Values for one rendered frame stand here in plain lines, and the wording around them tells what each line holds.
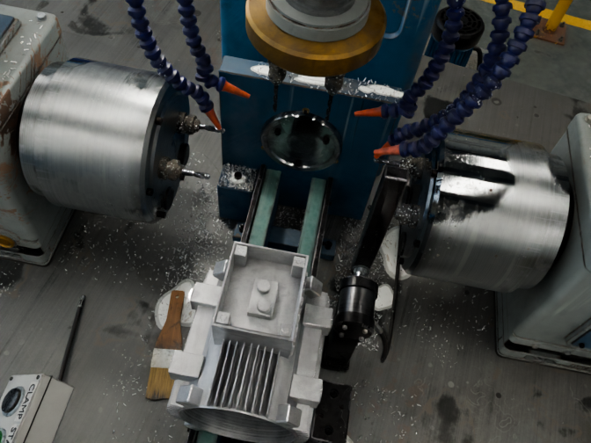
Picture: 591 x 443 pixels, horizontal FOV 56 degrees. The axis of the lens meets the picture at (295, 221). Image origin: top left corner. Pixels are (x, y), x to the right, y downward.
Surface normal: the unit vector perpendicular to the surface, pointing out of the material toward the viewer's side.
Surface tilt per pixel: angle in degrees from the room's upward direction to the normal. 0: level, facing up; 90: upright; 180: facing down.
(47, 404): 52
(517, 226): 43
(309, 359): 0
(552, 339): 90
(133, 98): 6
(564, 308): 90
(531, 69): 0
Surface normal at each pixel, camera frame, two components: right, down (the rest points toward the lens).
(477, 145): 0.12, -0.71
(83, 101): 0.04, -0.34
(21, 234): -0.17, 0.82
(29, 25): 0.08, -0.54
